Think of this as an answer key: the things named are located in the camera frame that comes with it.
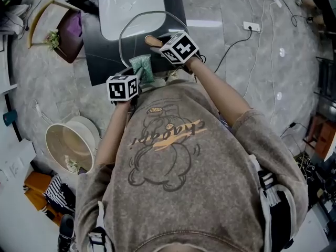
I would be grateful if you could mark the black shoe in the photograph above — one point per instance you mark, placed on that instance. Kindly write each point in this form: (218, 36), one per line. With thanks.
(65, 231)

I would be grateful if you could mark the white tray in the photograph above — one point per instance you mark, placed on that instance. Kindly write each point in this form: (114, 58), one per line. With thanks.
(123, 12)

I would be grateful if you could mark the person's left forearm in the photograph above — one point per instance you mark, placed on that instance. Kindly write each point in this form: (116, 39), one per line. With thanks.
(110, 138)

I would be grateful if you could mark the small flower bunch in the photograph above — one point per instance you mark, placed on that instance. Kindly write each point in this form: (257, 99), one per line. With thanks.
(53, 39)

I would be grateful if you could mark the black white striped cloth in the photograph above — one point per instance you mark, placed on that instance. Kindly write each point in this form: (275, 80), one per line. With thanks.
(59, 194)

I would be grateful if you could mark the person's right forearm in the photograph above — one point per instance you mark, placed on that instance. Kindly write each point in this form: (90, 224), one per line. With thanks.
(220, 93)

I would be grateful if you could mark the teal pouch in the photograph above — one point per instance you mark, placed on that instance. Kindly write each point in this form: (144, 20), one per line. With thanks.
(9, 117)

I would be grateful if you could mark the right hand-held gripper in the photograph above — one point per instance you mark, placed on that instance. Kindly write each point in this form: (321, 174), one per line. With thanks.
(179, 47)

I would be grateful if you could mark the green scrubbing sponge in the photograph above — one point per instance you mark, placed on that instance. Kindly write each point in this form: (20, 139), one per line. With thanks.
(141, 66)

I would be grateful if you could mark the glass pot lid wooden knob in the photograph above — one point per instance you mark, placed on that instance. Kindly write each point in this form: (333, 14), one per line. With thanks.
(139, 27)

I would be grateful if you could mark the round white basket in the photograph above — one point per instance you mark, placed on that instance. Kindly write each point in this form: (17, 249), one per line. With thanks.
(68, 143)

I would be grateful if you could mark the dark table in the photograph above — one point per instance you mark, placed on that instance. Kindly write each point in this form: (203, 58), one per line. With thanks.
(92, 62)

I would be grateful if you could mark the orange box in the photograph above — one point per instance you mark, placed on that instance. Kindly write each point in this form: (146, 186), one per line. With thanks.
(36, 190)

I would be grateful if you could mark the beige frame chair brown seat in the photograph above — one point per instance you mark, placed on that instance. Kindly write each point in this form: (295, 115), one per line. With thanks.
(71, 33)

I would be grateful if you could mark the brown wooden stool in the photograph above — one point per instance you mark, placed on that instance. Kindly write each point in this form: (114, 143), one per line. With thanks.
(323, 135)

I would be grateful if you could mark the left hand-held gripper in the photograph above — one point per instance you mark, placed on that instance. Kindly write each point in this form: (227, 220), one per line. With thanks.
(122, 89)

